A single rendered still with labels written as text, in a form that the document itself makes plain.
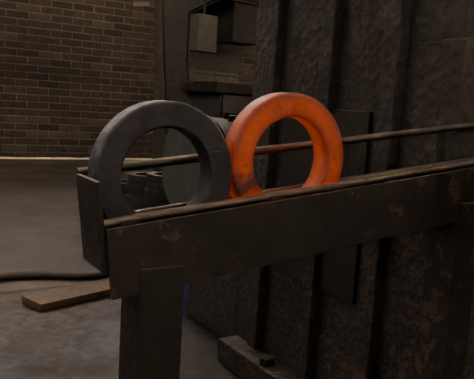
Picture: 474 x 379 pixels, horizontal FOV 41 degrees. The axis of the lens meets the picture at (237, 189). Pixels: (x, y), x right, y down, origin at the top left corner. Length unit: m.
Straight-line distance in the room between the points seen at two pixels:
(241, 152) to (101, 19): 6.43
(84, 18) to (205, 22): 2.11
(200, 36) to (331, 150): 4.46
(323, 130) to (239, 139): 0.13
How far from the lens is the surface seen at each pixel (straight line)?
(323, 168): 0.91
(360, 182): 0.93
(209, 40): 5.39
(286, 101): 0.86
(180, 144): 2.29
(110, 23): 7.25
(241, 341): 1.83
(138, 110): 0.76
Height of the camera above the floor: 0.73
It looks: 8 degrees down
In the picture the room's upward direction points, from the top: 4 degrees clockwise
